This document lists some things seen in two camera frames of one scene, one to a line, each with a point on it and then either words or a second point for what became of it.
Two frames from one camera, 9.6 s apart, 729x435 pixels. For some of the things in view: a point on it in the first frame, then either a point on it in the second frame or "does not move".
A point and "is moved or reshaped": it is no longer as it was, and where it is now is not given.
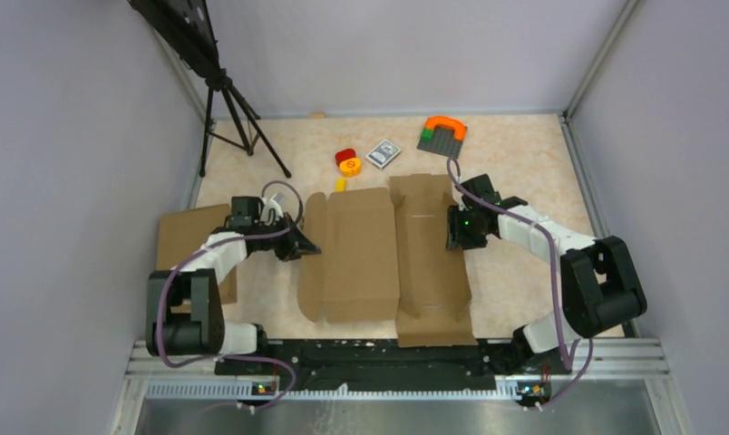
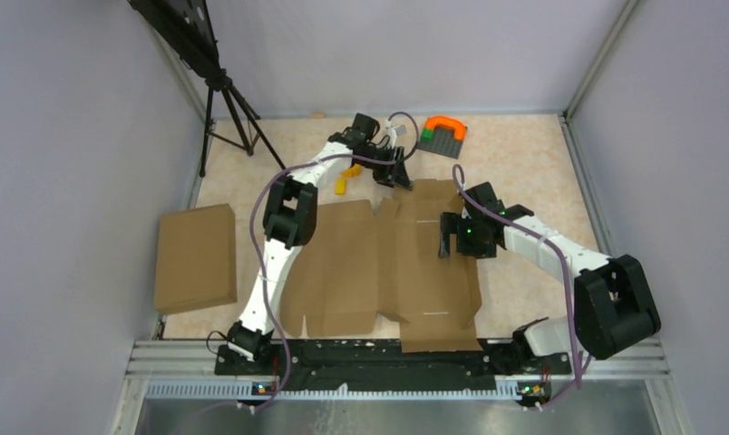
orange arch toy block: [459, 129] does not move
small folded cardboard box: [181, 232] does not move
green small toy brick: [426, 134] does not move
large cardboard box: [383, 257] is moved or reshaped
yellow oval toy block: [350, 167] does not move
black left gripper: [296, 245] to [393, 175]
